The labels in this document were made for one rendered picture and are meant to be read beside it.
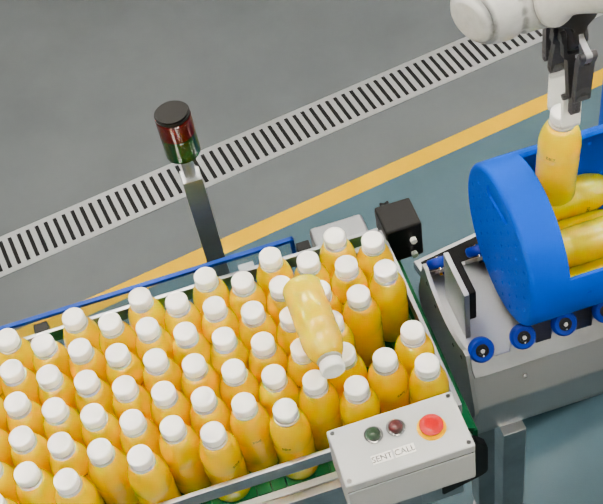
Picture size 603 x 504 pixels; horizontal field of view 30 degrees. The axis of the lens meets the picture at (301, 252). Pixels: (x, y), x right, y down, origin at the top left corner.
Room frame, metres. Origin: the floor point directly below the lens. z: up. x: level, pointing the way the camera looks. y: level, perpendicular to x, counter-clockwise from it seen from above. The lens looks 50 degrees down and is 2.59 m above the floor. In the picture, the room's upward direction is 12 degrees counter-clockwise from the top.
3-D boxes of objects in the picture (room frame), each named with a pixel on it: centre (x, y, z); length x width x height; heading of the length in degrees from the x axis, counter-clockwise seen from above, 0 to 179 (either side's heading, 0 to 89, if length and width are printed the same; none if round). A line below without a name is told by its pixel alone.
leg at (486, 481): (1.24, -0.31, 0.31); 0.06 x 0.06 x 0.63; 7
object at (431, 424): (0.85, -0.14, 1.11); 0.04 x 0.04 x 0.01
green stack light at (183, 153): (1.47, 0.17, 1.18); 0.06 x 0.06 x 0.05
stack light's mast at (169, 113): (1.47, 0.17, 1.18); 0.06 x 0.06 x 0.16
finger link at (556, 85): (1.20, -0.42, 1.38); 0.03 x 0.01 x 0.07; 97
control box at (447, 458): (0.85, -0.09, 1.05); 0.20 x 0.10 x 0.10; 97
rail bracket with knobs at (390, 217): (1.35, -0.19, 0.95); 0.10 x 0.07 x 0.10; 7
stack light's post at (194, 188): (1.47, 0.17, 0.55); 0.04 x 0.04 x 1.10; 7
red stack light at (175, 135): (1.47, 0.17, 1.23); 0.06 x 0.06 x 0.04
